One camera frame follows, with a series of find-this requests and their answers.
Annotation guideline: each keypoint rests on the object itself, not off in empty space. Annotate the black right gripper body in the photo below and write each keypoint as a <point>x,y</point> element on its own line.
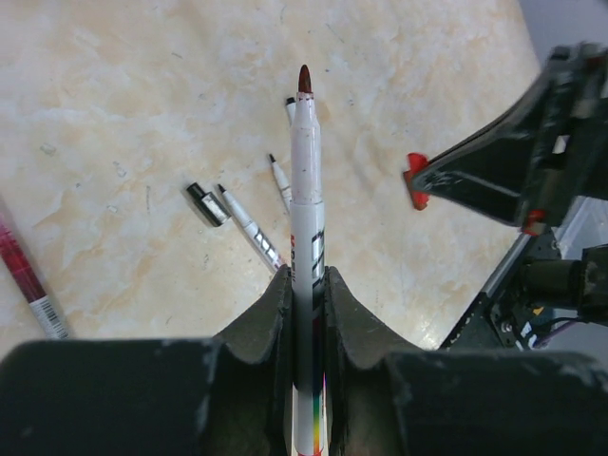
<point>569,155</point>

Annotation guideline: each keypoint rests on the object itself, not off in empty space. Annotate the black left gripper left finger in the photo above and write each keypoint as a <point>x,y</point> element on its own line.
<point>229,394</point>

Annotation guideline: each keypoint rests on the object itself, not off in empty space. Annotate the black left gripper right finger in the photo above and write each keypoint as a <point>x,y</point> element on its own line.
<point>388,397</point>

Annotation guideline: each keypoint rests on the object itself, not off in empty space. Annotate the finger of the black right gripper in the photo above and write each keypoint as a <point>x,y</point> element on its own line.
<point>486,171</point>

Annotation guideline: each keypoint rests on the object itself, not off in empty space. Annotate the red marker cap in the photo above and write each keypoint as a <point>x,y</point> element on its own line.
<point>418,197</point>

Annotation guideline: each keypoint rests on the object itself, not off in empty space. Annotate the white blue-end marker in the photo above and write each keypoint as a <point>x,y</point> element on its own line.
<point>258,239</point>

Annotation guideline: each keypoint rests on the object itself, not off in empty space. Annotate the white red-end marker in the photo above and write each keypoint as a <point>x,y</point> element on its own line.
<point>307,269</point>

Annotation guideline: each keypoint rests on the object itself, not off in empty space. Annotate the red clear pen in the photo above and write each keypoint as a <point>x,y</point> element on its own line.
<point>15,257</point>

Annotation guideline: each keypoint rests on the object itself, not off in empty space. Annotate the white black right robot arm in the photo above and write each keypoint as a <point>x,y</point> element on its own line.
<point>525,169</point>

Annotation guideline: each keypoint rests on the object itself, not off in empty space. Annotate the black pen cap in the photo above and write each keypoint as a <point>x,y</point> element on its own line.
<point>208,204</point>

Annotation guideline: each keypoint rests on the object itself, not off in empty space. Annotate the small white black-end pen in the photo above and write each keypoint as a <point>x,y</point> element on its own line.
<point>290,108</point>

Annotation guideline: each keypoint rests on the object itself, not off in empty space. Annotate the white brown-end marker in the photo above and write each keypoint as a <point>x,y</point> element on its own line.
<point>282,182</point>

